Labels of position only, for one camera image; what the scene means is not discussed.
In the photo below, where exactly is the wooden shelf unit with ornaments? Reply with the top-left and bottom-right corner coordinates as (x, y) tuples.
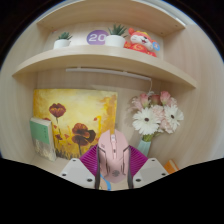
(12, 0), (198, 89)

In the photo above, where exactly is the pink and white flower bouquet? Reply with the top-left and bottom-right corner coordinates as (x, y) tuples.
(128, 90), (185, 143)

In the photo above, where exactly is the mint green faceted vase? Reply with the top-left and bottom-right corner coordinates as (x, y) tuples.
(136, 138), (153, 158)

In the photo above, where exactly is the pink computer mouse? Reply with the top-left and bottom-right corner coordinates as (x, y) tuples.
(96, 129), (131, 184)

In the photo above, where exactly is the green and beige book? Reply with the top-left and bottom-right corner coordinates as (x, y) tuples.
(29, 117), (58, 162)

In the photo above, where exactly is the yellow poppy flower painting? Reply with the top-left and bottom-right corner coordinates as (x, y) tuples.
(32, 88), (119, 161)

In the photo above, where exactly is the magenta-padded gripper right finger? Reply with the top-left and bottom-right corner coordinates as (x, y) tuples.
(127, 145), (169, 190)

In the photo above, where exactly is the orange book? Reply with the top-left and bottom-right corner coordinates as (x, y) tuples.
(163, 159), (180, 175)

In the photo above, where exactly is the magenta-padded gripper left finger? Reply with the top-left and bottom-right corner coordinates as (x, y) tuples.
(59, 145), (101, 190)

